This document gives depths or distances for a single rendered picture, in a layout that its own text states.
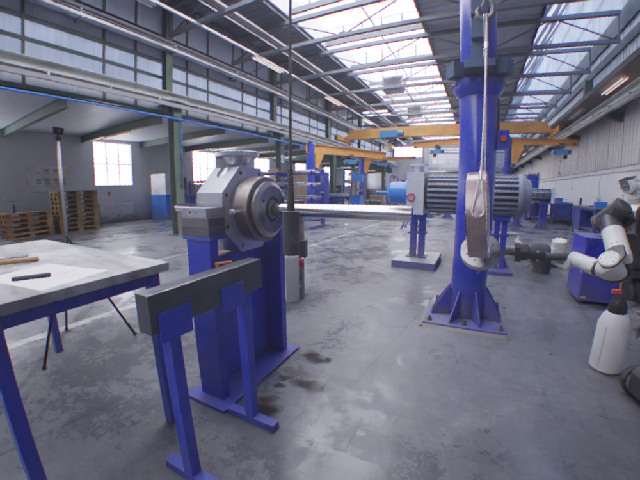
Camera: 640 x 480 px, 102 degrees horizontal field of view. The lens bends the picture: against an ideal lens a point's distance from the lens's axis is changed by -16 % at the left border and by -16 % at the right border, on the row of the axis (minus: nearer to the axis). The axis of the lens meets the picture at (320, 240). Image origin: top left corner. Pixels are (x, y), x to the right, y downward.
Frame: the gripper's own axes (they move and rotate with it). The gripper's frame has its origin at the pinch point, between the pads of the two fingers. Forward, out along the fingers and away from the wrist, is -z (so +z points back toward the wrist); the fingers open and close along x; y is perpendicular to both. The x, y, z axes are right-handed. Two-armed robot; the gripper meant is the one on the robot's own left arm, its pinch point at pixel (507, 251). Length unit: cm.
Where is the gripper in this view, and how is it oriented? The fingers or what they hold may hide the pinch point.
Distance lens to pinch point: 172.6
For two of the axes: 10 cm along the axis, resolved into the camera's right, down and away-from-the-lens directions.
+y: 2.8, -8.4, 4.6
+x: 4.4, 5.4, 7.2
